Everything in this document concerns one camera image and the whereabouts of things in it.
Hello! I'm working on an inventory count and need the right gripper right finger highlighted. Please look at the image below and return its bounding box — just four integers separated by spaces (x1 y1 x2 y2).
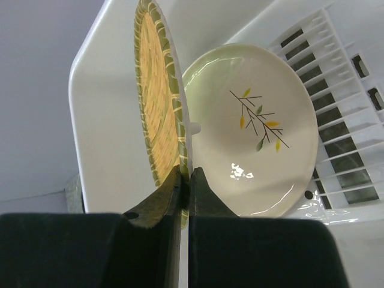
188 168 349 287

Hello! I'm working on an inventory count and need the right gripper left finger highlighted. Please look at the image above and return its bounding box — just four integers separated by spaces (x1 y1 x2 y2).
1 167 183 287

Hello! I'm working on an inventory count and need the cream green leaf plate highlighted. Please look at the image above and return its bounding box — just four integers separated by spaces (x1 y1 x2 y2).
183 43 319 218

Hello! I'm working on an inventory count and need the woven bamboo plate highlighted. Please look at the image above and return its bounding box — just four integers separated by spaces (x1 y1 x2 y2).
132 0 193 188

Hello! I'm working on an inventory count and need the white plastic bin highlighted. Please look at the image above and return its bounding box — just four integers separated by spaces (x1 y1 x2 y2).
67 0 384 223

